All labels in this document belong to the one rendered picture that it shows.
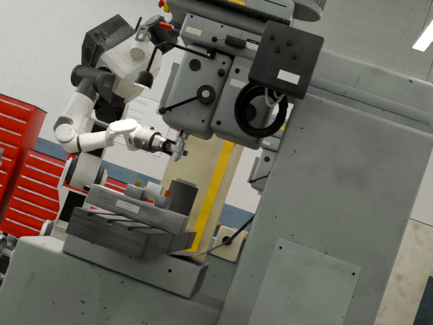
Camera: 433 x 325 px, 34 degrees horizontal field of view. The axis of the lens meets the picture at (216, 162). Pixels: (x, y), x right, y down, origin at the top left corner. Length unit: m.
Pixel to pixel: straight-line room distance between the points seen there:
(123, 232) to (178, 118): 0.71
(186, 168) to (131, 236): 2.42
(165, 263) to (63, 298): 0.39
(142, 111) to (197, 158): 7.65
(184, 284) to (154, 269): 0.12
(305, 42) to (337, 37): 9.77
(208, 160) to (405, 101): 2.04
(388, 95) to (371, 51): 9.51
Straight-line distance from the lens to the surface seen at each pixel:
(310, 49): 2.37
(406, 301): 11.01
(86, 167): 3.31
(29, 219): 7.71
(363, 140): 2.47
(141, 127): 2.82
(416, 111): 2.64
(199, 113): 2.62
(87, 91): 2.93
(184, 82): 2.65
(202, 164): 4.43
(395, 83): 2.65
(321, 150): 2.46
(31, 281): 2.66
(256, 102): 2.59
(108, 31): 3.12
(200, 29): 2.67
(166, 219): 2.45
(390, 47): 12.20
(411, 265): 10.99
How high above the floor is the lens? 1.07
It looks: 4 degrees up
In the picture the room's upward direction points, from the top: 20 degrees clockwise
